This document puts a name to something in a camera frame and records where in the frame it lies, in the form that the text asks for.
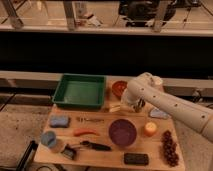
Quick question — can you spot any yellow banana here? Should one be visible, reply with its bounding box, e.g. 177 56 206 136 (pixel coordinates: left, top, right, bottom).
107 103 121 113

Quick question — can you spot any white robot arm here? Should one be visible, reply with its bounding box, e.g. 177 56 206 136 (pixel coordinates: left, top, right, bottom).
121 72 213 143

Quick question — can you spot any small metal cup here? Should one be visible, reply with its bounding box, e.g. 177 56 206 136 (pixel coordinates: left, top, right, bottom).
134 99 145 113

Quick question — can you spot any small orange bowl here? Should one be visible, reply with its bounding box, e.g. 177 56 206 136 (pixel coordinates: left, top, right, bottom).
112 81 127 98

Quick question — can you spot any green plastic tray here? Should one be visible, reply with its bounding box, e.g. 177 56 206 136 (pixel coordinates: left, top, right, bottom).
52 74 106 109

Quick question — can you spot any purple bowl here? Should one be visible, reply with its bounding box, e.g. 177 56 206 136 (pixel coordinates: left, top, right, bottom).
108 119 137 147

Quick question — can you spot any orange fruit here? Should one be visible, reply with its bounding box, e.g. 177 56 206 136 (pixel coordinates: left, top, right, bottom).
144 122 157 137

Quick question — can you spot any blue sponge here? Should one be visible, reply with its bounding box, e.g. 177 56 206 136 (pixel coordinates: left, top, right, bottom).
49 116 70 128

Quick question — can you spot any small black clip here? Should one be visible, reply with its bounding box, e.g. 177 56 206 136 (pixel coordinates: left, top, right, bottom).
61 145 78 160

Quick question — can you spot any black rectangular sponge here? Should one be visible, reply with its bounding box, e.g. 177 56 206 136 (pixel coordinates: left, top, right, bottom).
124 153 149 165

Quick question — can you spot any bunch of red grapes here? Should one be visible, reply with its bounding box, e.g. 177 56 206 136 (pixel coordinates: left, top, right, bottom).
162 130 179 167

